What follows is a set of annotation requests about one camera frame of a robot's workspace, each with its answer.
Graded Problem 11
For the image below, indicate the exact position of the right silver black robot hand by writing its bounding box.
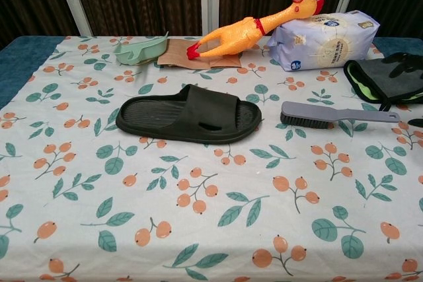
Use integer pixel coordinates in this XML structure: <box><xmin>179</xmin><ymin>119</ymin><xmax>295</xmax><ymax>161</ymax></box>
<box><xmin>387</xmin><ymin>52</ymin><xmax>423</xmax><ymax>127</ymax></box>

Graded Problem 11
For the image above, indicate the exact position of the grey plastic brush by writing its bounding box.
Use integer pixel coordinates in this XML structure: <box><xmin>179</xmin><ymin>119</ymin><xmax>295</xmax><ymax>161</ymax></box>
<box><xmin>280</xmin><ymin>100</ymin><xmax>401</xmax><ymax>130</ymax></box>

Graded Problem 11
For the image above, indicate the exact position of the black rubber slipper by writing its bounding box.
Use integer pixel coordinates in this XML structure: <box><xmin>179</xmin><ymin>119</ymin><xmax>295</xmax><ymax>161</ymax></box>
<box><xmin>115</xmin><ymin>83</ymin><xmax>263</xmax><ymax>146</ymax></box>

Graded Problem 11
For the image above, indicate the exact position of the grey cloth with green trim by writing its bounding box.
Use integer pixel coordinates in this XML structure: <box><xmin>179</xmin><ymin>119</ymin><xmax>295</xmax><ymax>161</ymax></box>
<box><xmin>343</xmin><ymin>58</ymin><xmax>423</xmax><ymax>113</ymax></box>

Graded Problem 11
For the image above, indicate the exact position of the yellow rubber chicken toy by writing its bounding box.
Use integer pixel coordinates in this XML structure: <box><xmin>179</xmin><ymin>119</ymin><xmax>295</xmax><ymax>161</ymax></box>
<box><xmin>186</xmin><ymin>0</ymin><xmax>326</xmax><ymax>62</ymax></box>

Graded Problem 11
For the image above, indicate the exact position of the brown cardboard piece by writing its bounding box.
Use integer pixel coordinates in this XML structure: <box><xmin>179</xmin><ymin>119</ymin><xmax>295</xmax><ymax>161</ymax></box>
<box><xmin>156</xmin><ymin>38</ymin><xmax>243</xmax><ymax>71</ymax></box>

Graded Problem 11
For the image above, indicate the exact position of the floral print tablecloth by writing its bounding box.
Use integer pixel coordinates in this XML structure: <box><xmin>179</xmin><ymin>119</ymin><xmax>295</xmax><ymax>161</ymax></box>
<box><xmin>0</xmin><ymin>34</ymin><xmax>423</xmax><ymax>282</ymax></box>

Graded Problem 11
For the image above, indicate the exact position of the pale green plastic dustpan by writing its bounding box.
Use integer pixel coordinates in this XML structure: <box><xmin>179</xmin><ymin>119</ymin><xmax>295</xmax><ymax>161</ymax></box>
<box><xmin>113</xmin><ymin>31</ymin><xmax>170</xmax><ymax>66</ymax></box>

